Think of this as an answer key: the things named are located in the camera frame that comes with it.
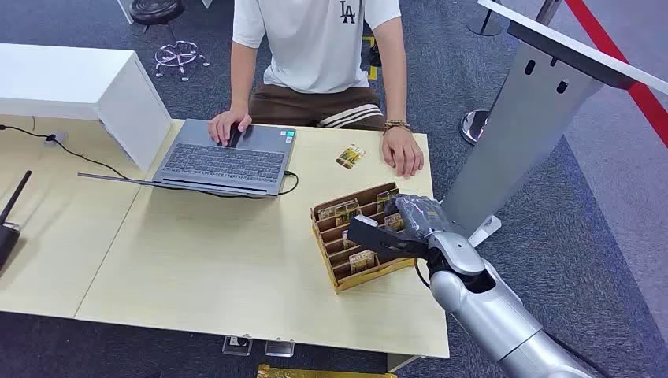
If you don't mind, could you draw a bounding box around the red barrier belt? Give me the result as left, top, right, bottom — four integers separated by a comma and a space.
564, 0, 668, 149

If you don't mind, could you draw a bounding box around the clear table bracket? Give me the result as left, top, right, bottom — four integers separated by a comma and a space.
264, 339, 296, 359
222, 335, 254, 358

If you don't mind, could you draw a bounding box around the silver kiosk stand white top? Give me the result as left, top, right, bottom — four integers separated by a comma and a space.
440, 0, 668, 248

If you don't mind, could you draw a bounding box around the person's right hand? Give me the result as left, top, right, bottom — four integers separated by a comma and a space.
207, 108, 254, 147

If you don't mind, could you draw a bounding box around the black desk cable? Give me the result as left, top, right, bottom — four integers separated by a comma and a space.
0, 123, 129, 182

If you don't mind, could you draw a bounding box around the black router with antenna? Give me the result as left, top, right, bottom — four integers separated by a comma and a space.
0, 169, 33, 270

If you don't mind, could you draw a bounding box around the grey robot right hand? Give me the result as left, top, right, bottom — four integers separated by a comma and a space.
383, 194, 453, 245

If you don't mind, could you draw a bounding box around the grey laptop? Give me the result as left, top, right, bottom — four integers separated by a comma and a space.
77, 118, 298, 200

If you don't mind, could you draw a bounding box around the yellow patterned sheet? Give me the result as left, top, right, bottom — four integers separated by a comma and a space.
254, 363, 398, 378

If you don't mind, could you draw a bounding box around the person's left hand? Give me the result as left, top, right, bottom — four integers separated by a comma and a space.
380, 126, 425, 180

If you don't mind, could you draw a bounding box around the beaded bracelet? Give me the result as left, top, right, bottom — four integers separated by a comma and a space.
382, 119, 414, 135

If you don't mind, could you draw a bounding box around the black stool chrome base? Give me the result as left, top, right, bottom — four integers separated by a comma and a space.
128, 0, 211, 83

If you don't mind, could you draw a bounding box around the black laptop power cable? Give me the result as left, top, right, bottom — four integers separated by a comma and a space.
198, 169, 301, 200

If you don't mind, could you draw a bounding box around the wooden card holder box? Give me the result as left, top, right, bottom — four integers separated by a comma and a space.
310, 181, 417, 295

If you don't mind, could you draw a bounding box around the person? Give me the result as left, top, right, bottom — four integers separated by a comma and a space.
231, 0, 403, 132

